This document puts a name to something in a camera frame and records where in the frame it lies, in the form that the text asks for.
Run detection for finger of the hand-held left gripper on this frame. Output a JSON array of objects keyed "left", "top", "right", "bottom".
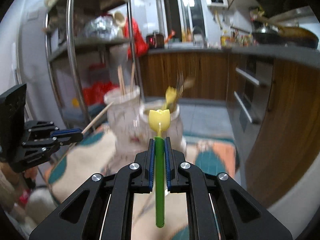
[
  {"left": 24, "top": 120, "right": 83, "bottom": 138},
  {"left": 22, "top": 132, "right": 84, "bottom": 156}
]

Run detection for hanging red plastic bag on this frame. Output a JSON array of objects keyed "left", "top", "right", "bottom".
[{"left": 126, "top": 17, "right": 148, "bottom": 58}]

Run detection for printed table cloth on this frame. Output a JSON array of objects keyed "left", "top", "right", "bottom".
[{"left": 47, "top": 124, "right": 241, "bottom": 240}]

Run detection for crumpled red plastic bag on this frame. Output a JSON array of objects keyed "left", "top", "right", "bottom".
[{"left": 82, "top": 81, "right": 120, "bottom": 106}]

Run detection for person's left hand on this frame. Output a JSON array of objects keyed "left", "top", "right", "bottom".
[{"left": 22, "top": 169, "right": 36, "bottom": 189}]

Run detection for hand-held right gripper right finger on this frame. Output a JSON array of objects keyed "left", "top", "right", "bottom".
[{"left": 164, "top": 137, "right": 293, "bottom": 240}]

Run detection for window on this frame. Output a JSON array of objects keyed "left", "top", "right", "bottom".
[{"left": 158, "top": 0, "right": 207, "bottom": 43}]

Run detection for wooden base cabinets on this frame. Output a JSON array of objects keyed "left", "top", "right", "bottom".
[{"left": 138, "top": 48, "right": 320, "bottom": 203}]

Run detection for green-handled yellow tulip utensil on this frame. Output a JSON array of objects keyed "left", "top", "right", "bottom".
[{"left": 149, "top": 109, "right": 171, "bottom": 228}]

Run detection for steel fork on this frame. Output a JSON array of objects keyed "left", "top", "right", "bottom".
[{"left": 176, "top": 72, "right": 186, "bottom": 98}]

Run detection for yellow plastic shovel utensil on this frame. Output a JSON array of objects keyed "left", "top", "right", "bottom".
[{"left": 165, "top": 86, "right": 179, "bottom": 111}]

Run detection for cream cup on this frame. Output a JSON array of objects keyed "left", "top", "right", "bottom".
[{"left": 113, "top": 11, "right": 126, "bottom": 28}]

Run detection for built-in steel oven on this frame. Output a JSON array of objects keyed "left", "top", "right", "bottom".
[{"left": 233, "top": 54, "right": 273, "bottom": 133}]

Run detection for red-lidded plastic container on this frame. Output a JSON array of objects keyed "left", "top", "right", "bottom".
[{"left": 88, "top": 64, "right": 106, "bottom": 83}]

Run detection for yellow oil bottle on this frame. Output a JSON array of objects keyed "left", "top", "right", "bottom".
[{"left": 220, "top": 31, "right": 232, "bottom": 48}]

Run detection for dark rice cooker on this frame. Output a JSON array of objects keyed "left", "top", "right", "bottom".
[{"left": 145, "top": 32, "right": 165, "bottom": 49}]

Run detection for white refrigerator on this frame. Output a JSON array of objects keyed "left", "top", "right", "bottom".
[{"left": 10, "top": 5, "right": 66, "bottom": 130}]

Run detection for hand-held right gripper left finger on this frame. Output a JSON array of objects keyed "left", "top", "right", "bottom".
[{"left": 29, "top": 137, "right": 154, "bottom": 240}]

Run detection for clear plastic bag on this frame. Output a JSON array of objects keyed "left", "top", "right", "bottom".
[{"left": 83, "top": 16, "right": 120, "bottom": 40}]

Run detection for steel faucet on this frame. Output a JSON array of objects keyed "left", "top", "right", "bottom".
[{"left": 192, "top": 26, "right": 207, "bottom": 47}]

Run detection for metal shelf rack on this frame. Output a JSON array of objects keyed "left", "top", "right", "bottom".
[{"left": 44, "top": 0, "right": 141, "bottom": 131}]

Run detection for white floral ceramic utensil holder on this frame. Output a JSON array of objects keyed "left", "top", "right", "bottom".
[{"left": 104, "top": 85, "right": 186, "bottom": 153}]

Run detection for black wok on counter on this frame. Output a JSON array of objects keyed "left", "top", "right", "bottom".
[{"left": 255, "top": 15, "right": 320, "bottom": 48}]

